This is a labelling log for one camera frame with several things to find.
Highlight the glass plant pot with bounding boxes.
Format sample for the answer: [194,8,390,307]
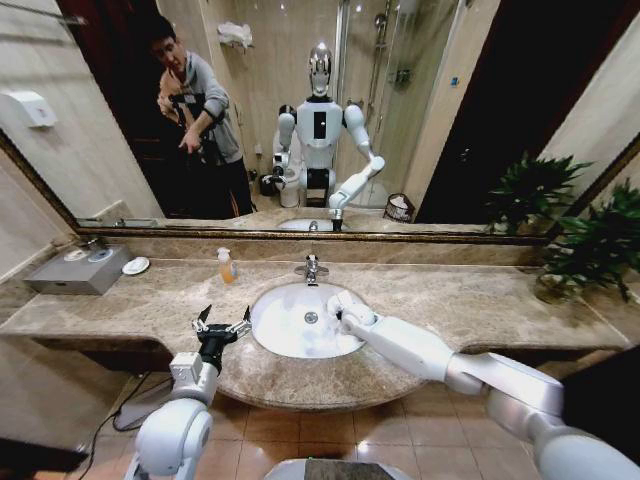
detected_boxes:
[533,272,577,306]

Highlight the white towel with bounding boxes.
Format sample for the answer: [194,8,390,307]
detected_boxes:
[279,319,365,358]

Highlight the chrome sink faucet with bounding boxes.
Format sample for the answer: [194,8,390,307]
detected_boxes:
[293,253,330,287]

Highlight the large framed wall mirror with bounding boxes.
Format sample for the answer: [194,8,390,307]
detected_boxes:
[0,0,640,247]

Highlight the white wall paper dispenser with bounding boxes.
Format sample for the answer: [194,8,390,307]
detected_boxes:
[0,90,61,132]

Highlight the white oval sink basin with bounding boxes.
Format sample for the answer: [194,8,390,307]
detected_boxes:
[249,281,370,360]

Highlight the metal wall towel rail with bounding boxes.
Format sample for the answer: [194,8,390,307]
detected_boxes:
[0,8,89,32]

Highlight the grey metal tissue box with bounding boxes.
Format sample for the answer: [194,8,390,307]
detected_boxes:
[22,243,134,296]

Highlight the black floor cable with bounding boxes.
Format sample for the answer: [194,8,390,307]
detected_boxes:
[83,372,174,452]

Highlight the orange hand soap bottle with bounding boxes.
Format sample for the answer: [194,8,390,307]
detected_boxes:
[216,246,239,285]

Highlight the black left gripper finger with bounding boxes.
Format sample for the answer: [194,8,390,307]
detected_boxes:
[192,305,214,335]
[227,305,254,340]

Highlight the green leafy plant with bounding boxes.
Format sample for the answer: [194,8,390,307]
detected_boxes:
[539,180,640,302]

